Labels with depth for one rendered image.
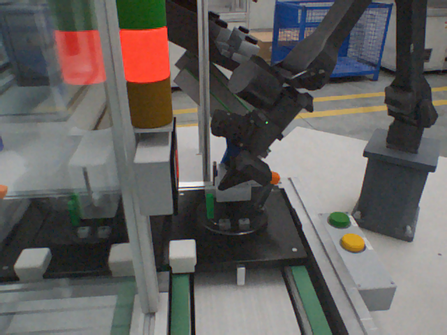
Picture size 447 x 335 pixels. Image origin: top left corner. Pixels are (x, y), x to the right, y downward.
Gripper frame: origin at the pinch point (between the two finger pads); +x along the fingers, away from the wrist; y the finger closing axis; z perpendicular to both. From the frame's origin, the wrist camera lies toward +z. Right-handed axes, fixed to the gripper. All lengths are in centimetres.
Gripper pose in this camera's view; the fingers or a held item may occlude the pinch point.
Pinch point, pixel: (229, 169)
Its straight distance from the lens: 67.7
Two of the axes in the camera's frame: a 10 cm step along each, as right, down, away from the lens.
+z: -7.9, -4.9, -3.7
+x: -6.0, 7.2, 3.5
